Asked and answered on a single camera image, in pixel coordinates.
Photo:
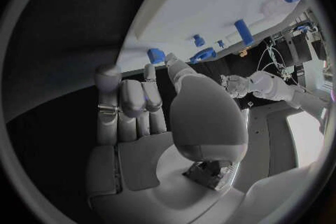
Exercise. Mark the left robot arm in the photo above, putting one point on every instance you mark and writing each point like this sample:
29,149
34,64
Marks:
275,89

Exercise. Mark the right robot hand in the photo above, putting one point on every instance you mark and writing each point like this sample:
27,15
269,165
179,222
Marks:
204,119

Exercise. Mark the blue gear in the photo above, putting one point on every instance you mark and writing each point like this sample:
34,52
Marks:
203,55

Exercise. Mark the tall blue peg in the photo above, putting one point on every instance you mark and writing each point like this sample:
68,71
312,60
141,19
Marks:
244,31

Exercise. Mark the blue block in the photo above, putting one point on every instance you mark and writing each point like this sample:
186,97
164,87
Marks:
156,55

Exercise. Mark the small blue peg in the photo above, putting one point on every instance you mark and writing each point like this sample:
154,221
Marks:
198,40
220,43

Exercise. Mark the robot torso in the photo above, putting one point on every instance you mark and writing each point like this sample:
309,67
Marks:
262,144

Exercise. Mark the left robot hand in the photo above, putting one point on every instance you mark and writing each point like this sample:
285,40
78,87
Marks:
235,85

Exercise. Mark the equipment rack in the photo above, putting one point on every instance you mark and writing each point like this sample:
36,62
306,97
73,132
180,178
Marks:
301,45

